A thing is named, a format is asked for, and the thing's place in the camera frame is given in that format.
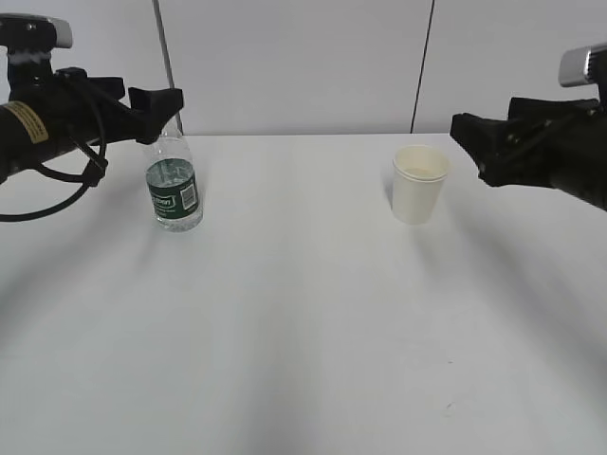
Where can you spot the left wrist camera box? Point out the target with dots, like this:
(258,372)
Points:
(30,38)

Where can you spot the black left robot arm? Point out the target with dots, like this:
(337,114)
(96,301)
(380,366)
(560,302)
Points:
(17,159)

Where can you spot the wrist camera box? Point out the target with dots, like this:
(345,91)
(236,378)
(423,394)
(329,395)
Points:
(584,66)
(30,38)

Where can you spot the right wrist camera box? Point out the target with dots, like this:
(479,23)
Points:
(584,66)

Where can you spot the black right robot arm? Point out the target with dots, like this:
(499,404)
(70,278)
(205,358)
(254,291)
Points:
(588,189)

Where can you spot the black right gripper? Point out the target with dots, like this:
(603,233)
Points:
(539,144)

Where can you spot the clear green-label water bottle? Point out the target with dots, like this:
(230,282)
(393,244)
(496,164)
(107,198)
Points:
(171,181)

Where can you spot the white paper cup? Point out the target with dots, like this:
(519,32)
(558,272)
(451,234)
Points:
(419,174)

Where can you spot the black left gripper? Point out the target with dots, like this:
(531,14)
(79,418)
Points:
(48,108)

